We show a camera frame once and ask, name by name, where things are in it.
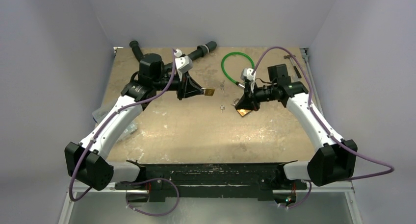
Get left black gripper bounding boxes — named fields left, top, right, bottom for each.
left=153, top=69, right=204, bottom=100

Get large brass padlock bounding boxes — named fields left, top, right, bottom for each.
left=231, top=99, right=251, bottom=117

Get green cable lock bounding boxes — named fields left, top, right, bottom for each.
left=220, top=51, right=255, bottom=88

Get cable lock keys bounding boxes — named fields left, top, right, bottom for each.
left=220, top=80, right=225, bottom=92

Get small brass padlock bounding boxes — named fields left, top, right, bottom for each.
left=202, top=88, right=215, bottom=97

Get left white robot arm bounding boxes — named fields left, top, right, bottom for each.
left=64, top=50, right=205, bottom=191

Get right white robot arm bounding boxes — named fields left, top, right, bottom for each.
left=235, top=64, right=358, bottom=188

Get clear plastic box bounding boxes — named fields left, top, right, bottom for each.
left=92, top=104, right=138, bottom=142

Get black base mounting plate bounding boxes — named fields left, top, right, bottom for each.
left=115, top=161, right=306, bottom=203

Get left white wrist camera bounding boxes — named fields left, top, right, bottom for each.
left=174, top=52, right=193, bottom=75

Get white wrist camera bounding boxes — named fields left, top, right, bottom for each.
left=240, top=68, right=256, bottom=92
left=174, top=52, right=193, bottom=75

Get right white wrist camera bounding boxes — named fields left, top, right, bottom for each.
left=240, top=68, right=256, bottom=92

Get black corrugated drain hose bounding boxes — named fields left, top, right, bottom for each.
left=129, top=40, right=218, bottom=71

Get small black-handled hammer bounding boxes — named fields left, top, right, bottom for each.
left=284, top=55, right=302, bottom=79

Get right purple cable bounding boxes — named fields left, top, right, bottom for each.
left=252, top=46, right=395, bottom=210

